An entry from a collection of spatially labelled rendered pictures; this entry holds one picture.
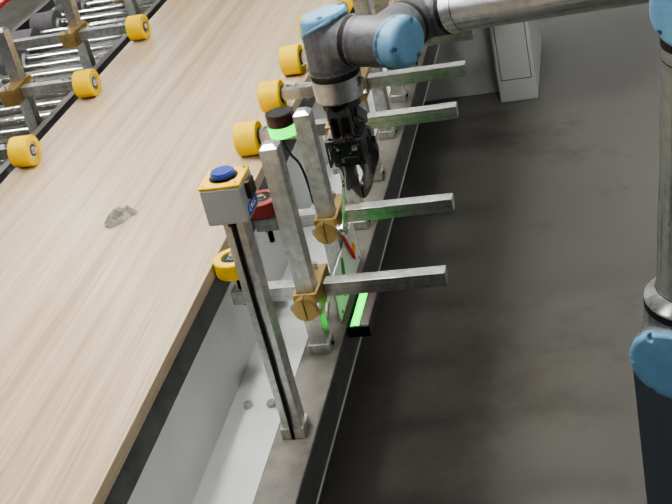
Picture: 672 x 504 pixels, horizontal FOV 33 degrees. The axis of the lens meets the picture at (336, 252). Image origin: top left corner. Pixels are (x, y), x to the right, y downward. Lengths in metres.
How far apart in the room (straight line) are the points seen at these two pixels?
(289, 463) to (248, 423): 0.28
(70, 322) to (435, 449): 1.22
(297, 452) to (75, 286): 0.61
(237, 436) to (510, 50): 3.00
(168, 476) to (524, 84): 3.28
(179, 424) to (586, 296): 1.80
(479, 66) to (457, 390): 2.16
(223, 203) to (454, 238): 2.27
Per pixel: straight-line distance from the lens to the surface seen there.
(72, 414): 1.99
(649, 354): 1.96
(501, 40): 4.94
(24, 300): 2.40
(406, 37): 1.98
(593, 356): 3.35
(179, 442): 2.11
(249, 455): 2.22
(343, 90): 2.07
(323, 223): 2.41
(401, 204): 2.43
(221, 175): 1.83
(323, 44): 2.04
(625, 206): 4.08
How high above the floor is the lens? 1.95
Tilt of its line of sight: 28 degrees down
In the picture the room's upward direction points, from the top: 14 degrees counter-clockwise
